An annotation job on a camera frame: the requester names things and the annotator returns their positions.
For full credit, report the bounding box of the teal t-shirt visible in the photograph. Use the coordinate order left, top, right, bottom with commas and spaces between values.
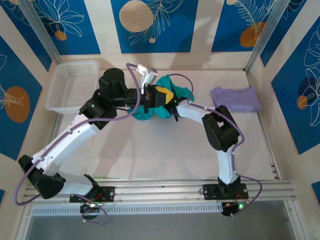
129, 74, 195, 122

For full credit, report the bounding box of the white slotted cable duct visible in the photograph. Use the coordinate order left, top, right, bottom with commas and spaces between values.
32, 202, 223, 216

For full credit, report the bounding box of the black controller board with LED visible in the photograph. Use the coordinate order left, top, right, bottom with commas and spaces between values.
221, 201, 248, 219
79, 201, 104, 221

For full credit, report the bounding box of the aluminium frame leg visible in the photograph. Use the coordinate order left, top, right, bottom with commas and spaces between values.
13, 206, 35, 240
283, 199, 307, 240

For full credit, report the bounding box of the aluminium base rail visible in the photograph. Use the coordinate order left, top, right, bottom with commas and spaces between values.
21, 178, 293, 207

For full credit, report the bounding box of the aluminium frame post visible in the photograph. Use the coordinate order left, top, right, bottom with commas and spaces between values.
18, 0, 63, 66
244, 0, 288, 73

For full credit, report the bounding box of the white plastic mesh basket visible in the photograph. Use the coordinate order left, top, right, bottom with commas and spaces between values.
44, 59, 100, 115

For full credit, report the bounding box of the folded purple t-shirt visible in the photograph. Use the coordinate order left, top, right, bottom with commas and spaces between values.
209, 85, 262, 114

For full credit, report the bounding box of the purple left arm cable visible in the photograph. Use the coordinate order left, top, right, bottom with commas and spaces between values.
13, 62, 141, 225

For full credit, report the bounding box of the white table cover sheet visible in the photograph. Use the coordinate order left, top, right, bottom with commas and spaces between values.
53, 68, 275, 181

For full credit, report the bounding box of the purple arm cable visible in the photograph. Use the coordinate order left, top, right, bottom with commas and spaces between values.
166, 73, 263, 218
13, 62, 141, 225

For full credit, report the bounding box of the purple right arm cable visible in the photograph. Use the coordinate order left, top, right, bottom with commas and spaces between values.
166, 73, 263, 218

